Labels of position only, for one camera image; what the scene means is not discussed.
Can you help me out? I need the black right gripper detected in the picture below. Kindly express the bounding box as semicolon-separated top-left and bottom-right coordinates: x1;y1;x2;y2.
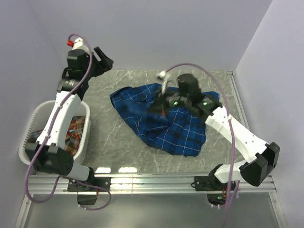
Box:
146;85;190;116

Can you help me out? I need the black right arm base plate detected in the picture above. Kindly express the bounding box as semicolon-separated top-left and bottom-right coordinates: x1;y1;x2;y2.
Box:
190;176;222;191

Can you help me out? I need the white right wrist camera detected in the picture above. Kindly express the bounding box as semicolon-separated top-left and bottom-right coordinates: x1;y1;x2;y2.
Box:
156;70;171;95

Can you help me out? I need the aluminium mounting rail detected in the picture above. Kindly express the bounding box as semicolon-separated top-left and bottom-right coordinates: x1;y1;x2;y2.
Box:
28;173;277;195

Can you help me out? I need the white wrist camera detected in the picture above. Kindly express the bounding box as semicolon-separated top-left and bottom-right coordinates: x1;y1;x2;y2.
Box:
156;70;171;95
67;37;89;52

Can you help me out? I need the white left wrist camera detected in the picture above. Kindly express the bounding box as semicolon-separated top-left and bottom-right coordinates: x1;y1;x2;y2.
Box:
67;37;89;52

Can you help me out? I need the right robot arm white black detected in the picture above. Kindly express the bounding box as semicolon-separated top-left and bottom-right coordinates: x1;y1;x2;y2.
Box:
148;71;280;190

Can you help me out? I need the red brown plaid shirt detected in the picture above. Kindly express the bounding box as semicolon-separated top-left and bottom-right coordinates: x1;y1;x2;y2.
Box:
27;115;86;155

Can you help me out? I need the blue plaid long sleeve shirt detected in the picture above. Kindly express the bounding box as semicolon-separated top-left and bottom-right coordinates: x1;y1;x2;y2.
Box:
110;83;206;157

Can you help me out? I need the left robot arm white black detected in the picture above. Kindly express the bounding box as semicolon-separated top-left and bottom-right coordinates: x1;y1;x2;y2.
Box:
25;45;114;191

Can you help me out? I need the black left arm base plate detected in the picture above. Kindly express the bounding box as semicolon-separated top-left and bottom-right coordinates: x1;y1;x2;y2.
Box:
67;177;111;192

